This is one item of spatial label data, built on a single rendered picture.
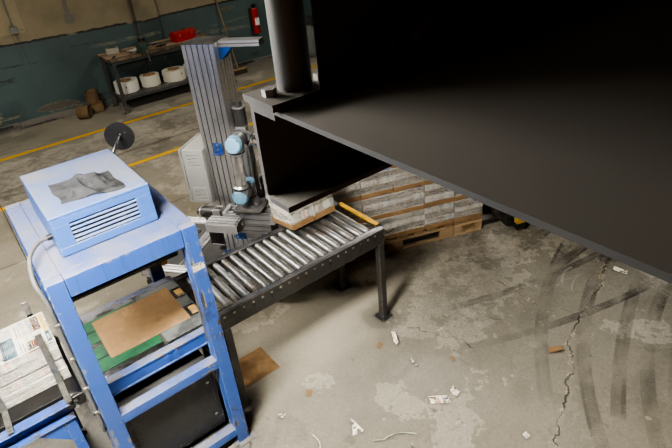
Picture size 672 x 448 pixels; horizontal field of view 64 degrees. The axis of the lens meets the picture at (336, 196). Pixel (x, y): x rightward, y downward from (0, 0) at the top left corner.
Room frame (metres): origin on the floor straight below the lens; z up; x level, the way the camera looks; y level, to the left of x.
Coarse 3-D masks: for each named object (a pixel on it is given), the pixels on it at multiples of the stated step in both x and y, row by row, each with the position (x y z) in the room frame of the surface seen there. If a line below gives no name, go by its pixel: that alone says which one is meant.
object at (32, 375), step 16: (32, 320) 2.19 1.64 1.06; (0, 336) 2.09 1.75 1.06; (16, 336) 2.07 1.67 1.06; (32, 336) 2.06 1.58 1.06; (48, 336) 2.05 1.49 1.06; (0, 352) 1.97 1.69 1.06; (16, 352) 1.96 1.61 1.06; (32, 352) 1.96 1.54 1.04; (0, 368) 1.88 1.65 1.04; (16, 368) 1.91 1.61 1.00; (32, 368) 1.95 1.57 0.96; (48, 368) 1.99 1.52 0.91; (64, 368) 2.02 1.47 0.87; (0, 384) 1.86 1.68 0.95; (16, 384) 1.90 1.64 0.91; (32, 384) 1.93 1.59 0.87; (48, 384) 1.96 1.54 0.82; (16, 400) 1.88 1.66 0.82
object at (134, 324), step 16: (144, 304) 2.55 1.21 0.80; (160, 304) 2.53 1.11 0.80; (176, 304) 2.52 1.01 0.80; (112, 320) 2.43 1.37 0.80; (128, 320) 2.42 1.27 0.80; (144, 320) 2.40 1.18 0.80; (160, 320) 2.39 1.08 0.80; (176, 320) 2.37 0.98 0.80; (112, 336) 2.29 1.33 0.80; (128, 336) 2.28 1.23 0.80; (144, 336) 2.27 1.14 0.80; (112, 352) 2.17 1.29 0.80
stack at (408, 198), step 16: (384, 176) 3.94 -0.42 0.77; (400, 176) 3.98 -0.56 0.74; (416, 176) 4.01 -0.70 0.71; (336, 192) 3.83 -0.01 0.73; (352, 192) 3.87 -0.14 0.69; (368, 192) 3.90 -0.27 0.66; (400, 192) 3.97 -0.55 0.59; (416, 192) 4.00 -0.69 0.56; (432, 192) 4.05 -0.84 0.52; (448, 192) 4.08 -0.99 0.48; (368, 208) 3.89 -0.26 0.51; (384, 208) 3.94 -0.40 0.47; (400, 208) 3.97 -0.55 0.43; (432, 208) 4.04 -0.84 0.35; (448, 208) 4.08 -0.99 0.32; (368, 224) 3.89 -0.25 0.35; (384, 224) 3.94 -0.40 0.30; (400, 224) 3.96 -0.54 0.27; (416, 224) 4.01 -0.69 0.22; (448, 224) 4.09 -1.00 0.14; (400, 240) 3.96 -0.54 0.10; (432, 240) 4.04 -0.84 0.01; (368, 256) 3.89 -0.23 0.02
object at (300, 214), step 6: (270, 204) 3.40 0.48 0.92; (276, 210) 3.33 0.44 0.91; (282, 210) 3.25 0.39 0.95; (300, 210) 3.22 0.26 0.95; (306, 210) 3.25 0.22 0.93; (276, 216) 3.34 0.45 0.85; (282, 216) 3.27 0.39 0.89; (288, 216) 3.20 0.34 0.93; (294, 216) 3.19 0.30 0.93; (300, 216) 3.22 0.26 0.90; (306, 216) 3.24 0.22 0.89; (288, 222) 3.20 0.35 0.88; (294, 222) 3.17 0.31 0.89
